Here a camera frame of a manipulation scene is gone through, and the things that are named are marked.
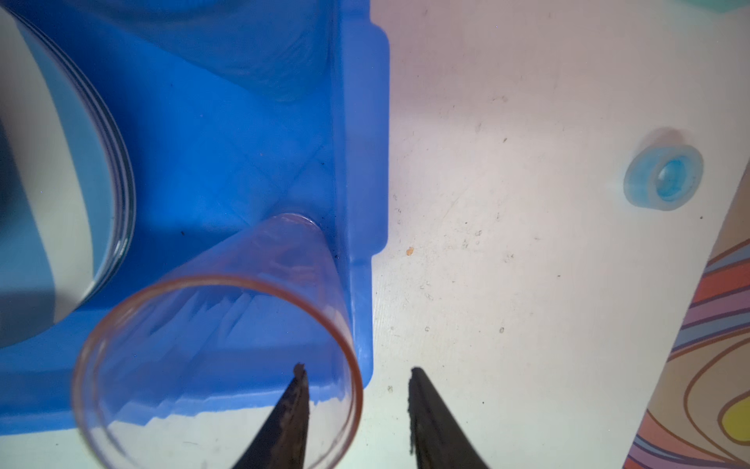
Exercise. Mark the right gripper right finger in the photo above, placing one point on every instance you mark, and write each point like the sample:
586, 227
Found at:
436, 438

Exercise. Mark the pink plastic cup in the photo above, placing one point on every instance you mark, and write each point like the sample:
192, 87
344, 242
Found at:
185, 372

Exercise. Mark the blue striped plate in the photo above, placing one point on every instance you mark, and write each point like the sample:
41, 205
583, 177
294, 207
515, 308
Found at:
124, 187
60, 202

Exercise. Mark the blue tape roll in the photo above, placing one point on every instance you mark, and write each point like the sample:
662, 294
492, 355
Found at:
663, 178

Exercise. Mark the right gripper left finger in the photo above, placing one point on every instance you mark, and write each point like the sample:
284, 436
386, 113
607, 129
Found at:
281, 442

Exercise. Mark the blue plastic bin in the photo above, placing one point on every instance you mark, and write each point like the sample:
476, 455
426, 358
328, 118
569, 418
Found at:
210, 159

